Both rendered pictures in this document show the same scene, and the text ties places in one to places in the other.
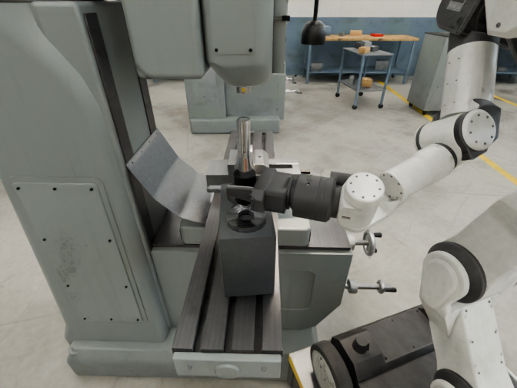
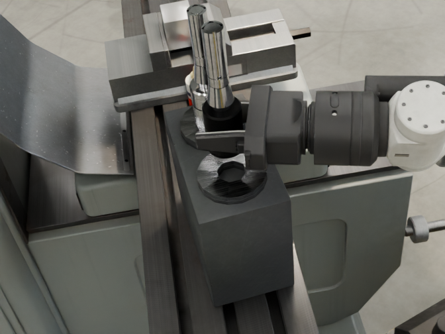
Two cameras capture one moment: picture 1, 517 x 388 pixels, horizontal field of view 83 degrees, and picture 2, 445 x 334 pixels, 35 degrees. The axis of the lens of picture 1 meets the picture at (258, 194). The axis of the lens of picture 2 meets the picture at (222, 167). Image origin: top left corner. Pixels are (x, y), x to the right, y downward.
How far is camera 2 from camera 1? 0.29 m
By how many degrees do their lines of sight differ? 12
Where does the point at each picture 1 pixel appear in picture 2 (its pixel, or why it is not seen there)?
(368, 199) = (434, 127)
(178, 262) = (84, 252)
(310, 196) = (341, 134)
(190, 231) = (98, 192)
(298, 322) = (325, 313)
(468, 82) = not seen: outside the picture
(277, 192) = (286, 136)
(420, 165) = not seen: outside the picture
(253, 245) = (255, 221)
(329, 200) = (373, 135)
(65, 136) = not seen: outside the picture
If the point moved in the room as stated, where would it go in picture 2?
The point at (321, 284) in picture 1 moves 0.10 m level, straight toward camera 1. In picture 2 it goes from (360, 238) to (359, 275)
